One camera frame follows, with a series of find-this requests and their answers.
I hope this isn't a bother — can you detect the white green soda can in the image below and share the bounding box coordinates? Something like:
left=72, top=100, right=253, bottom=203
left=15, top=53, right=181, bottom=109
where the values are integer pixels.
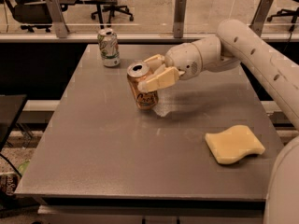
left=97, top=28, right=121, bottom=67

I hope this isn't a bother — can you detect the black office chair centre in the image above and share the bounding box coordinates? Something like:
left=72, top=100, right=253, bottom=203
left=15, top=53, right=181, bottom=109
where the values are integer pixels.
left=90, top=0, right=135, bottom=24

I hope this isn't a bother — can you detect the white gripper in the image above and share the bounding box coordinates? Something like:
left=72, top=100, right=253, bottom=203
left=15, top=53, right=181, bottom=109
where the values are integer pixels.
left=137, top=43, right=202, bottom=92

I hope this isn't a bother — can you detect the metal glass bracket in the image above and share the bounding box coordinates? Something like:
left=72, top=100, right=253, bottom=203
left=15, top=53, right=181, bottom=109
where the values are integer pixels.
left=249, top=0, right=274, bottom=36
left=45, top=0, right=68, bottom=38
left=173, top=0, right=187, bottom=38

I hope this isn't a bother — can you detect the orange soda can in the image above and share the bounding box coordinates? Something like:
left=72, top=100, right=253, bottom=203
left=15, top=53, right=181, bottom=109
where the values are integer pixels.
left=127, top=62, right=159, bottom=110

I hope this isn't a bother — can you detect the dark snack bag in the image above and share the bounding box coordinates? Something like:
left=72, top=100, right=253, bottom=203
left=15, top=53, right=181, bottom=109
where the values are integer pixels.
left=0, top=172, right=20, bottom=203

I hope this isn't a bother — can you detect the middle metal glass bracket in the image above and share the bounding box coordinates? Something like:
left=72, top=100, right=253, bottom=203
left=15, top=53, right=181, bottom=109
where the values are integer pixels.
left=173, top=0, right=187, bottom=38

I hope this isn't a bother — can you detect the right metal glass bracket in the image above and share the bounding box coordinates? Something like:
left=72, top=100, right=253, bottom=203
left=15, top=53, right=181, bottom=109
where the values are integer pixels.
left=249, top=0, right=274, bottom=36

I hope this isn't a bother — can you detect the black office chair right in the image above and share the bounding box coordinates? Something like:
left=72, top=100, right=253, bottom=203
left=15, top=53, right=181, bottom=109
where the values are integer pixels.
left=266, top=0, right=299, bottom=33

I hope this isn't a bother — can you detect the yellow wavy sponge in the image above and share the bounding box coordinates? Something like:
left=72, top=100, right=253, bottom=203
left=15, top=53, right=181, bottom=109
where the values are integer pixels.
left=205, top=125, right=265, bottom=165

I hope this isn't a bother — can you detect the black office chair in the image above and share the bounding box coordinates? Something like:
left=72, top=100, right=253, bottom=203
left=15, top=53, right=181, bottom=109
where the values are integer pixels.
left=266, top=0, right=299, bottom=33
left=90, top=0, right=135, bottom=24
left=2, top=0, right=52, bottom=33

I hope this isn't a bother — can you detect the black office chair left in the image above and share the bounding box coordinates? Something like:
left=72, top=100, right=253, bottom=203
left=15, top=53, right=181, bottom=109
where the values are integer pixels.
left=2, top=0, right=52, bottom=33

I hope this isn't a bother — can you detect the left metal glass bracket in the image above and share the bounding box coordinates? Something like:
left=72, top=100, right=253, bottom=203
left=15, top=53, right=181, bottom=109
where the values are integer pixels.
left=45, top=0, right=68, bottom=38

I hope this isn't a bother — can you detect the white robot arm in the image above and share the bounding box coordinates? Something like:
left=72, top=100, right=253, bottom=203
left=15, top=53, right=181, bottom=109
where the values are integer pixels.
left=137, top=20, right=299, bottom=224

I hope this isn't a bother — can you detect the glass barrier panel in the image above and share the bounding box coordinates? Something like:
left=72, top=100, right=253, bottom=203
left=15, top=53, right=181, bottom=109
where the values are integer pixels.
left=0, top=0, right=298, bottom=34

